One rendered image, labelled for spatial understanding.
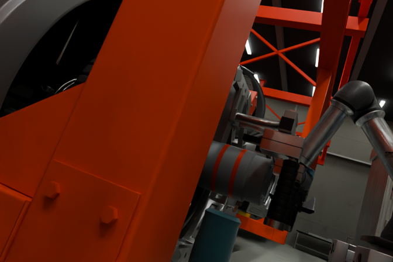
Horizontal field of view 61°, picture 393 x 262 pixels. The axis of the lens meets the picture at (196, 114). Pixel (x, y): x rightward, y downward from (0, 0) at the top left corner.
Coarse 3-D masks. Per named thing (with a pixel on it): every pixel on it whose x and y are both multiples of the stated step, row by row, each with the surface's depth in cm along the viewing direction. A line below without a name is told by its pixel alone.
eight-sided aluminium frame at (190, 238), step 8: (240, 72) 92; (240, 80) 95; (248, 88) 105; (248, 96) 107; (248, 104) 108; (248, 112) 112; (232, 128) 115; (240, 128) 113; (232, 136) 118; (240, 136) 115; (232, 144) 119; (240, 144) 116; (208, 200) 115; (216, 200) 115; (224, 200) 114; (216, 208) 112; (224, 208) 113; (200, 216) 109; (192, 224) 106; (200, 224) 108; (192, 232) 103; (184, 240) 98; (192, 240) 100; (176, 248) 79; (184, 248) 86; (176, 256) 80; (184, 256) 88
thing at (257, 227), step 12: (324, 72) 468; (324, 84) 463; (312, 96) 462; (324, 96) 457; (312, 108) 457; (312, 120) 451; (240, 216) 439; (252, 228) 430; (264, 228) 426; (276, 240) 417
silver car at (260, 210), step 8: (248, 144) 375; (256, 152) 388; (272, 176) 757; (272, 184) 648; (232, 200) 360; (264, 200) 618; (232, 208) 394; (240, 208) 438; (248, 208) 436; (256, 208) 493; (264, 208) 577; (256, 216) 667; (264, 216) 606
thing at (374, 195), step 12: (372, 156) 429; (372, 168) 424; (384, 168) 361; (372, 180) 405; (384, 180) 348; (372, 192) 387; (384, 192) 335; (372, 204) 372; (384, 204) 332; (360, 216) 414; (372, 216) 356; (384, 216) 329; (360, 228) 396; (372, 228) 343; (360, 240) 379
